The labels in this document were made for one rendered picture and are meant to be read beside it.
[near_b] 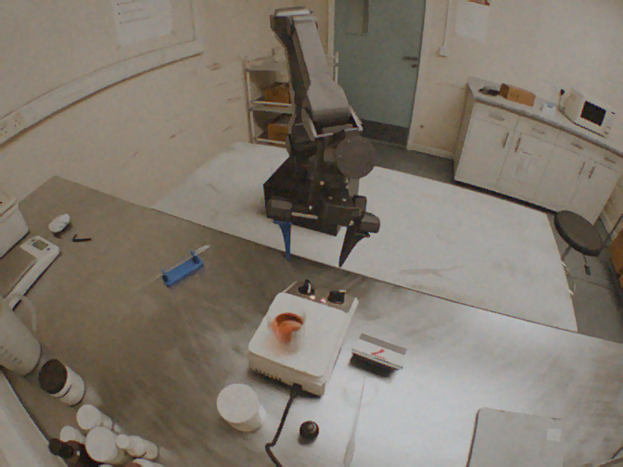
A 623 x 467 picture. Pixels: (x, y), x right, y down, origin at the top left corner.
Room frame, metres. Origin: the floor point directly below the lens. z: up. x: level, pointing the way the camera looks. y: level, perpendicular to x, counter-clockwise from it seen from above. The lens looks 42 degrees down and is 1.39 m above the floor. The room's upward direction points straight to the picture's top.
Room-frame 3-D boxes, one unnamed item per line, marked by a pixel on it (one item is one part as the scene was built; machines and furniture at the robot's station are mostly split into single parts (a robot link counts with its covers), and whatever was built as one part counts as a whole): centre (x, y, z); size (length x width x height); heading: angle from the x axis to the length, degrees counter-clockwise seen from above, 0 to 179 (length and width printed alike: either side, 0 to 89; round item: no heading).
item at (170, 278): (0.41, 0.29, 0.92); 0.10 x 0.03 x 0.04; 134
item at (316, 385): (0.25, 0.01, 0.94); 0.22 x 0.13 x 0.08; 159
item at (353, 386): (0.15, -0.08, 0.91); 0.06 x 0.06 x 0.02
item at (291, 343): (0.20, 0.03, 1.02); 0.06 x 0.05 x 0.08; 141
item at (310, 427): (0.08, 0.00, 0.93); 0.03 x 0.03 x 0.07
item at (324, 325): (0.22, 0.02, 0.98); 0.12 x 0.12 x 0.01; 69
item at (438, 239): (0.65, -0.16, 0.45); 1.20 x 0.48 x 0.90; 67
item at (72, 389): (0.09, 0.46, 0.94); 0.07 x 0.07 x 0.07
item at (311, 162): (0.64, 0.01, 1.04); 0.07 x 0.07 x 0.06; 75
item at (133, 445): (0.02, 0.26, 0.94); 0.03 x 0.03 x 0.09
